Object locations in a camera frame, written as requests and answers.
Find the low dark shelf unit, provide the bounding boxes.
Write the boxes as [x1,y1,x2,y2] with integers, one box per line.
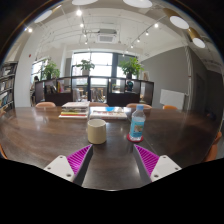
[34,75,155,108]

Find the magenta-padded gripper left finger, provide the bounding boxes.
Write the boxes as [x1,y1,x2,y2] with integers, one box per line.
[43,143,95,188]

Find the orange chairs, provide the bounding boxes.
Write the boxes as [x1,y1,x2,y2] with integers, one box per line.
[0,101,223,163]

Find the ceiling air conditioner unit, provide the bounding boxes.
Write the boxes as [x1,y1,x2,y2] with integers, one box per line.
[96,28,119,44]

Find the track spotlights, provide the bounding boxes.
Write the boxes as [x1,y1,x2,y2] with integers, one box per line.
[26,9,160,56]

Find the person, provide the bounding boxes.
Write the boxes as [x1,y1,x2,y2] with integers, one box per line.
[30,75,40,106]

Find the tall dark bookshelf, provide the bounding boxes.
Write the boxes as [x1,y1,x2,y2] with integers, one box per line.
[0,60,19,113]

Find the flat round red coaster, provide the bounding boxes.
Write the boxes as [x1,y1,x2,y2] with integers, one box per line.
[126,132,145,144]

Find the white book with blue cover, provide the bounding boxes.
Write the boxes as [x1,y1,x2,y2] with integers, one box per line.
[89,106,129,121]

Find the stack of books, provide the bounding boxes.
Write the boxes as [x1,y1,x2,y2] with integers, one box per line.
[58,101,91,120]

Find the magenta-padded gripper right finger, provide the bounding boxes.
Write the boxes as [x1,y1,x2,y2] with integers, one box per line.
[132,143,183,188]

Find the small potted plant white pot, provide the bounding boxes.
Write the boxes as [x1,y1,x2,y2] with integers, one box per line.
[75,59,96,77]

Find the bushy potted plant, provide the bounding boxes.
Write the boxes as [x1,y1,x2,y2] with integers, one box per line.
[41,59,62,81]

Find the white wall panel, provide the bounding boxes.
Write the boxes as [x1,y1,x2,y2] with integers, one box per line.
[159,88,186,111]

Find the round ceiling lamps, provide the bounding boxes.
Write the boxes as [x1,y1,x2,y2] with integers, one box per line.
[33,0,207,49]

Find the clear water bottle blue cap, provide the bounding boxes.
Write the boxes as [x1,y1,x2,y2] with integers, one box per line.
[128,104,147,142]

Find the large potted plant dark pot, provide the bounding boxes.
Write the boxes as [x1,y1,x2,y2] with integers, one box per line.
[118,57,145,80]

